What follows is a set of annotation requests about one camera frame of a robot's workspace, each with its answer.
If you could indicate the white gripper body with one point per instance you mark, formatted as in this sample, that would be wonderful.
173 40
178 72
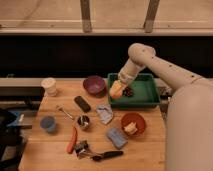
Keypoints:
129 72

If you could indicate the yellow gripper fingers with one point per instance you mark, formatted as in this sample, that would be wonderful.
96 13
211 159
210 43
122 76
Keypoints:
117 85

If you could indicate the orange yellow apple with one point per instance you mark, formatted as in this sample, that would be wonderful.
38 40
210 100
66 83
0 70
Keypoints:
116 94

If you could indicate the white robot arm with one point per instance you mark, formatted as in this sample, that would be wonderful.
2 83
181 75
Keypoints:
189 125

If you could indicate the dark grapes bunch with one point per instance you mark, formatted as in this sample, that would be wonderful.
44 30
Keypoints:
128 92

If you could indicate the purple bowl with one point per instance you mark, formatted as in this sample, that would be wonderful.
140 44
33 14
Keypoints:
94 85

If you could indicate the green plastic tray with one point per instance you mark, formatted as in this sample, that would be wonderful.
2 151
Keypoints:
145 94

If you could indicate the blue white cloth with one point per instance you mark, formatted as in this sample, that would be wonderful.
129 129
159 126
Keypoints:
105 113

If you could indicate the orange bowl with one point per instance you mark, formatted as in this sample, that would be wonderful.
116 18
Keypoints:
134 117

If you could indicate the black rectangular block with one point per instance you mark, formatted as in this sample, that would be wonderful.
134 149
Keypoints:
82 104

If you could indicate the yellow food piece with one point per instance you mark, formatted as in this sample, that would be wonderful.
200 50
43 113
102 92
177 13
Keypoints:
131 128

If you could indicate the small metal cup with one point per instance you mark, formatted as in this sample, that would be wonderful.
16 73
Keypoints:
83 122

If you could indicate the blue sponge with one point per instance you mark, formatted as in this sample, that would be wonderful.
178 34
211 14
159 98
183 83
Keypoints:
116 138

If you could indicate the white paper cup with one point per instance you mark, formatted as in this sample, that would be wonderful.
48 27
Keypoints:
49 85

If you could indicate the blue plastic cup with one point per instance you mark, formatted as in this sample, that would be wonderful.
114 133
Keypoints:
48 124

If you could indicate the orange carrot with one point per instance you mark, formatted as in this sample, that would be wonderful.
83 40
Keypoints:
72 141

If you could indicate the black handled utensil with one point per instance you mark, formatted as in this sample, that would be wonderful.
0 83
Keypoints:
98 157

